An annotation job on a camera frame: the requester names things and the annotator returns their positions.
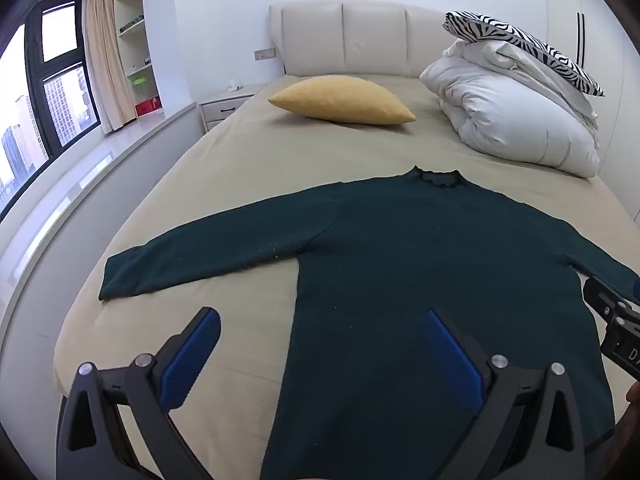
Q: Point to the white duvet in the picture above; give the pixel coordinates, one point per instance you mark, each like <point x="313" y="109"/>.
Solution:
<point x="520" y="110"/>

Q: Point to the white window sill bench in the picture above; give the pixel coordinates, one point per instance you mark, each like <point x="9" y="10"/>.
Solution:
<point x="75" y="195"/>

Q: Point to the dark green sweater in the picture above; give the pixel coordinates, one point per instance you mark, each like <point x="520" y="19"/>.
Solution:
<point x="400" y="260"/>

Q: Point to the person's right hand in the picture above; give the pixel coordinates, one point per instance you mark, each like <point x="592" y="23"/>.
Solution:
<point x="634" y="399"/>

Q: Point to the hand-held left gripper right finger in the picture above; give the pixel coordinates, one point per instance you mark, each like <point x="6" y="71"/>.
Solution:
<point x="450" y="360"/>

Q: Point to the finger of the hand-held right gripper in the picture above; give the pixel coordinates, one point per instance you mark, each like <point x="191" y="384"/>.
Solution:
<point x="607" y="302"/>

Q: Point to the green box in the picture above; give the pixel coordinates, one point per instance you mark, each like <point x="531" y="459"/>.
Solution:
<point x="139" y="80"/>

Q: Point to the wall switch panel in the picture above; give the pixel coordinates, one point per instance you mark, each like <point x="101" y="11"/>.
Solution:
<point x="264" y="53"/>

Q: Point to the black framed window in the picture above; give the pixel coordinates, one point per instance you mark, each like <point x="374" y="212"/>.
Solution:
<point x="45" y="85"/>

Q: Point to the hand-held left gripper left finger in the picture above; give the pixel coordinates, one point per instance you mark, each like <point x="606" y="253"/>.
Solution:
<point x="192" y="360"/>

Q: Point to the white wall shelf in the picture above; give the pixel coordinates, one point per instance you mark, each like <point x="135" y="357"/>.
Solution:
<point x="135" y="35"/>

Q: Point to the yellow pillow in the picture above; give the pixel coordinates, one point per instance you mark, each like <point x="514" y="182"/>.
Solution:
<point x="340" y="100"/>

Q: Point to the white nightstand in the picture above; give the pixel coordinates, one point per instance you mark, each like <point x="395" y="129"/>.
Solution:
<point x="225" y="102"/>

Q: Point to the zebra striped pillow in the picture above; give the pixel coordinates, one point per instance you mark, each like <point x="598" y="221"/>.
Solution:
<point x="530" y="42"/>

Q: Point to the red box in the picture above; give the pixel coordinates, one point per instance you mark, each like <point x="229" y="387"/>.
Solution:
<point x="147" y="106"/>

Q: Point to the cream padded headboard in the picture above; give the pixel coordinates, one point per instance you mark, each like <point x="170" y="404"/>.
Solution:
<point x="345" y="35"/>

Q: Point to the white wardrobe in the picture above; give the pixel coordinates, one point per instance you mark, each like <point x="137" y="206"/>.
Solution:
<point x="585" y="35"/>

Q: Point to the beige curtain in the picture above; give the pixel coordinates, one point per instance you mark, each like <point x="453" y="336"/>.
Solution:
<point x="102" y="55"/>

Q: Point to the bed with beige sheet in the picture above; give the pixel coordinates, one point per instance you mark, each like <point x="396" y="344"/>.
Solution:
<point x="240" y="170"/>

